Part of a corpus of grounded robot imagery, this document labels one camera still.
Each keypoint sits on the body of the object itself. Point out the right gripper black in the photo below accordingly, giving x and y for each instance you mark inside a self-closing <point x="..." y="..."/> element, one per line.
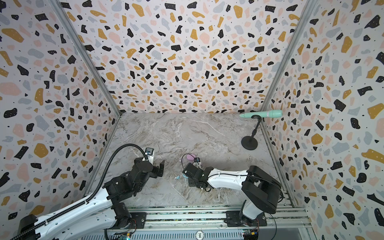
<point x="189" y="173"/>

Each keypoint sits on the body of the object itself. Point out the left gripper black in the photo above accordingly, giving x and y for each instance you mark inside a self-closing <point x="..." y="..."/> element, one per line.
<point x="158" y="172"/>

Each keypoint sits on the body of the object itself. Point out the pink earbud charging case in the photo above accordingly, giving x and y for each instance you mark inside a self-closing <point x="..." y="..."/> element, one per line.
<point x="190" y="157"/>

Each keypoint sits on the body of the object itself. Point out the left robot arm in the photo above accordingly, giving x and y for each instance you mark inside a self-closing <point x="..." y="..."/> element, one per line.
<point x="101" y="210"/>

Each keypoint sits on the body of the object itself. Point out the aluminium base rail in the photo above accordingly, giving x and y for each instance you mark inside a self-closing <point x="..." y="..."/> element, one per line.
<point x="204" y="223"/>

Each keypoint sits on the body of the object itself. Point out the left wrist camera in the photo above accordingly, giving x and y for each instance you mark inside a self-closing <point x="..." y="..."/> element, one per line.
<point x="150" y="152"/>

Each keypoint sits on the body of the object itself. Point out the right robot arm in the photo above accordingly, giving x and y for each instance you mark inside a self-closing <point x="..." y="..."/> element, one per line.
<point x="262" y="190"/>

